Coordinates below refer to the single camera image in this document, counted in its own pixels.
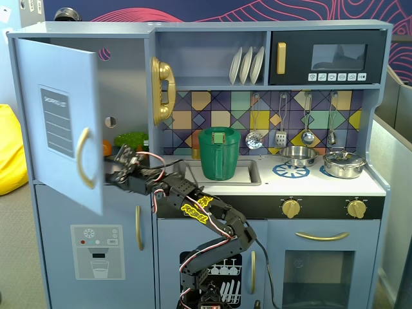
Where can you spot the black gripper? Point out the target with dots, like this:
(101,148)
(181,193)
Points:
(120,174)

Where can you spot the blue door with shopping list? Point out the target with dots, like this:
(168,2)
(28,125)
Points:
(32,128)

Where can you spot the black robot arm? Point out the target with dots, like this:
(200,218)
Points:
(225,248)

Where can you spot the blue door with dispenser print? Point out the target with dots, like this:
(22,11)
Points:
(54,206)

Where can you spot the blue oven door with window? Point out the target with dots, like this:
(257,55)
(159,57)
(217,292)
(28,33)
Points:
(277,238)

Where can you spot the orange toy fruit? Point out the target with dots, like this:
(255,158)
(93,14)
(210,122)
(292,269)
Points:
(107,148)

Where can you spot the green toy broccoli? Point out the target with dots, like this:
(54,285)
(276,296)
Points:
(132,140)

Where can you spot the gold toy faucet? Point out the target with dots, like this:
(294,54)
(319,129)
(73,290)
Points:
(195,153)

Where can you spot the yellow beanbag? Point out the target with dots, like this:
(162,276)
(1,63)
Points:
(11,154)

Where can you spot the green plastic pitcher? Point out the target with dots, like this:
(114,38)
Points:
(219,161)

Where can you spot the gold toy telephone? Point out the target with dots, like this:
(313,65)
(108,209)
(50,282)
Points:
(161,74)

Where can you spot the grey toy sink basin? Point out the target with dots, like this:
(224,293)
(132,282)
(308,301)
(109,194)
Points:
(254,175)

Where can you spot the steel skimmer spoon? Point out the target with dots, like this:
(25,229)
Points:
(254,141)

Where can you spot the white toy plate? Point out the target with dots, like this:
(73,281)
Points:
(235,66)
(257,66)
(246,66)

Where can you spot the black round helmet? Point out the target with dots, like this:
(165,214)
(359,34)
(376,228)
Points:
(66,14)

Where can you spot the steel slotted spatula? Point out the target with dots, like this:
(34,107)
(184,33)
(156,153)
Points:
(280,139)

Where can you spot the blue wooden toy kitchen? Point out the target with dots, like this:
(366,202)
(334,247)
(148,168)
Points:
(209,29)

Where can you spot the gold stove knob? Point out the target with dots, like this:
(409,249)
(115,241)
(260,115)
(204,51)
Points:
(356,208)
(291,208)

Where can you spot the steel frying pan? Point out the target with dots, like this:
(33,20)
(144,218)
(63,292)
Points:
(299,156)

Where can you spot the white paper note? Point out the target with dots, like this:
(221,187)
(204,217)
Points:
(4,14)

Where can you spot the steel ladle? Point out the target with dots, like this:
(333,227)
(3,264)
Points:
(307,137)

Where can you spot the black toy microwave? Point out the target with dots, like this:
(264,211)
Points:
(299,58)

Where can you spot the steel hanging whisk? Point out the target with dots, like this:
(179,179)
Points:
(331,136)

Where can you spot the steel pot with lid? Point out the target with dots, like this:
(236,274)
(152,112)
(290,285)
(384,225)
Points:
(342,167)

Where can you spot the grey partition panel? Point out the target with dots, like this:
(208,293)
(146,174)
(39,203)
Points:
(391,154)

